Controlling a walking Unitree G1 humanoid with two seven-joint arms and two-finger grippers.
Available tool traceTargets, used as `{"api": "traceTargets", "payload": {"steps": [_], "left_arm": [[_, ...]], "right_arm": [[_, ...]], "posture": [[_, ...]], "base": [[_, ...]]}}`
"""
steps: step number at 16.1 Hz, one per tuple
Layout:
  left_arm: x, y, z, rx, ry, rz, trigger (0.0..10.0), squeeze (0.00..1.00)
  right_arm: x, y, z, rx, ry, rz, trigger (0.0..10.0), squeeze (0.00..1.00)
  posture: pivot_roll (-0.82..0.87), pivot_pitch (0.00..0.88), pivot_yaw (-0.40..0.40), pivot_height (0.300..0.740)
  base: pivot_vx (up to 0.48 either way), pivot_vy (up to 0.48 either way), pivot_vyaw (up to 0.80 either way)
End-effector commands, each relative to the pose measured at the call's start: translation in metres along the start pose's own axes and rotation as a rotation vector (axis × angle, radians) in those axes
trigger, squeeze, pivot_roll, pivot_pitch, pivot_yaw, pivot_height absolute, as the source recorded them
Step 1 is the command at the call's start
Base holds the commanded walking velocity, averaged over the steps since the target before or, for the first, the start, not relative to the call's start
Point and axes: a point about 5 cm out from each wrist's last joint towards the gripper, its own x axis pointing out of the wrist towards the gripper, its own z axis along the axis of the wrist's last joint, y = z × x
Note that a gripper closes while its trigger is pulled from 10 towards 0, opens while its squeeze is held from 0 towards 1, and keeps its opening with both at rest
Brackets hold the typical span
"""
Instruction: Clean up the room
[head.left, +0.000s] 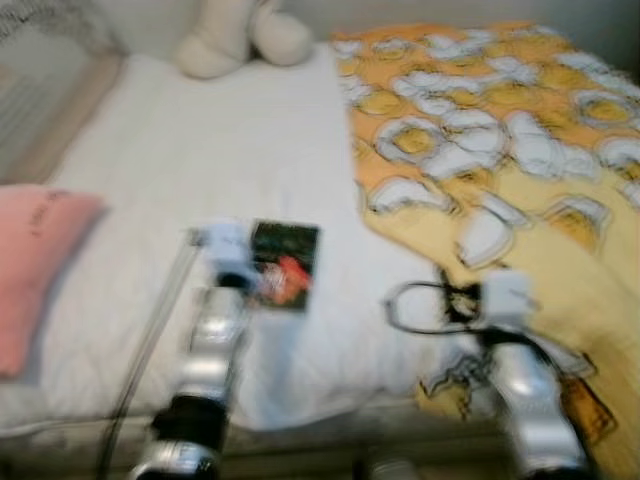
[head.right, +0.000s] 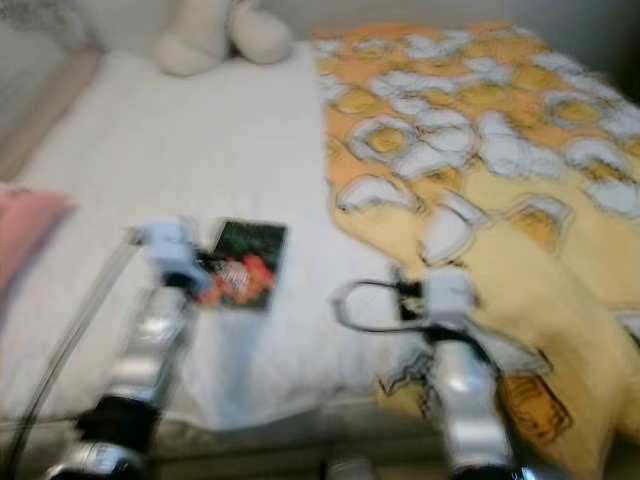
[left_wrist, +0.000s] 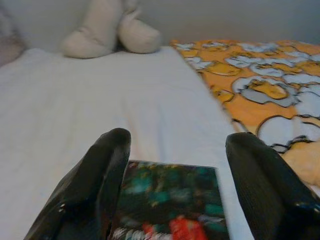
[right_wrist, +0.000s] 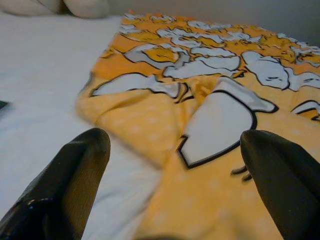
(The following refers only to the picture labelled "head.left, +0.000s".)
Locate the beige plush toy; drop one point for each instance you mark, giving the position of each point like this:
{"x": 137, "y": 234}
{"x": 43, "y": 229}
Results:
{"x": 240, "y": 35}

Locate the pink pillow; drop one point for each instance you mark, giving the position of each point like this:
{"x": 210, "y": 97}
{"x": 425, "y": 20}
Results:
{"x": 30, "y": 260}

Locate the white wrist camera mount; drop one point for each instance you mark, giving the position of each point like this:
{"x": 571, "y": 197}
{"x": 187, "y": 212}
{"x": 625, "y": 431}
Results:
{"x": 228, "y": 250}
{"x": 507, "y": 298}

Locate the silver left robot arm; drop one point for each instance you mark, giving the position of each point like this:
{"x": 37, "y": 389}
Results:
{"x": 205, "y": 360}

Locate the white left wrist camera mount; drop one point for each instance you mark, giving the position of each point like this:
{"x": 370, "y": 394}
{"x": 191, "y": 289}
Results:
{"x": 228, "y": 250}

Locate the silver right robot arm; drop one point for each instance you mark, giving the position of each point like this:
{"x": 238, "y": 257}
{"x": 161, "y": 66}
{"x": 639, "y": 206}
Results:
{"x": 525, "y": 400}

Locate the grey upholstered bed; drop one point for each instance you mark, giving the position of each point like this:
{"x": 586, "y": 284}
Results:
{"x": 300, "y": 445}

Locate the yellow egg print blanket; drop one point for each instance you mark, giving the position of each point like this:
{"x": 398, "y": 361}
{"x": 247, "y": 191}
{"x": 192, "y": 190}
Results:
{"x": 520, "y": 200}

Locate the black red picture book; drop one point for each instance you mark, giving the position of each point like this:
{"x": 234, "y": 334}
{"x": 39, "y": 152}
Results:
{"x": 290, "y": 250}

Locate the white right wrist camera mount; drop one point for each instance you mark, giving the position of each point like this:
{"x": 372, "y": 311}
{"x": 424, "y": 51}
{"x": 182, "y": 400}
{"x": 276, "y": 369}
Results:
{"x": 507, "y": 298}

